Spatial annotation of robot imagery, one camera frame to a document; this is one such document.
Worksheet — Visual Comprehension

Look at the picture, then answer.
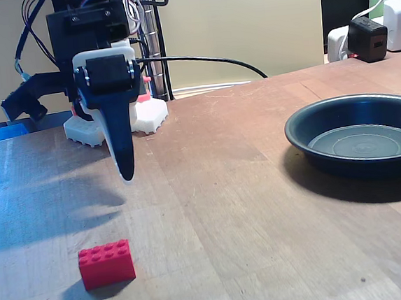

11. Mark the dark round bin dish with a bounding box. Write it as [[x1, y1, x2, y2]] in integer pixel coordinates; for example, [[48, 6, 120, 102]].
[[281, 90, 401, 187]]

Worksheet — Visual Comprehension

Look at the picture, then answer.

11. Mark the red lego block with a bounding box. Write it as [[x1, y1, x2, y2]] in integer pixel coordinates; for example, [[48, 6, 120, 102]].
[[77, 238, 138, 292]]

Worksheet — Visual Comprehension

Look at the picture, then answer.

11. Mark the black cable bundle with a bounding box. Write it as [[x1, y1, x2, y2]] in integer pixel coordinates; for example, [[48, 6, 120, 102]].
[[150, 0, 178, 102]]

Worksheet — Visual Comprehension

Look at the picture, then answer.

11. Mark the black camera module on mount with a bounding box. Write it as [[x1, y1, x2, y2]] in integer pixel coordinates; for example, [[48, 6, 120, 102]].
[[0, 69, 79, 125]]

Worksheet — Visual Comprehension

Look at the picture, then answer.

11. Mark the chrome rack pole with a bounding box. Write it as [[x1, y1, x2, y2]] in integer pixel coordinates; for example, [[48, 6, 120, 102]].
[[137, 0, 171, 103]]

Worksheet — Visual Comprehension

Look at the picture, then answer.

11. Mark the white cable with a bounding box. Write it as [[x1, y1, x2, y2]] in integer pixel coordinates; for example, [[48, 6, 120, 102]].
[[335, 0, 401, 59]]

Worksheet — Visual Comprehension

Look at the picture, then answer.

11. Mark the black cube power adapter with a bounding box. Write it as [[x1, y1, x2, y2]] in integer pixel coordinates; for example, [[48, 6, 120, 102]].
[[346, 15, 391, 64]]

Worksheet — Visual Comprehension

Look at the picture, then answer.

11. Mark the white power adapter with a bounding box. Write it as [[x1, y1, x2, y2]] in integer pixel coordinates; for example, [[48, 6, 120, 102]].
[[382, 0, 401, 53]]

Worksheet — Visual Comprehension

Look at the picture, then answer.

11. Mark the black panel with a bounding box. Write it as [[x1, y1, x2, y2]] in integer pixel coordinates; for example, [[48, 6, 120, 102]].
[[320, 0, 378, 47]]

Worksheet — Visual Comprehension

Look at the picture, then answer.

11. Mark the white power strip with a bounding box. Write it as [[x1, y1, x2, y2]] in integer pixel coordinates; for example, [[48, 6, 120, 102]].
[[325, 25, 355, 63]]

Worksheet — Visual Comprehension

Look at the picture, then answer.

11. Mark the black camera cable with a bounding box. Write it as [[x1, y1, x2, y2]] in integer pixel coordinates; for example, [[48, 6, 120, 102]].
[[10, 0, 62, 83]]

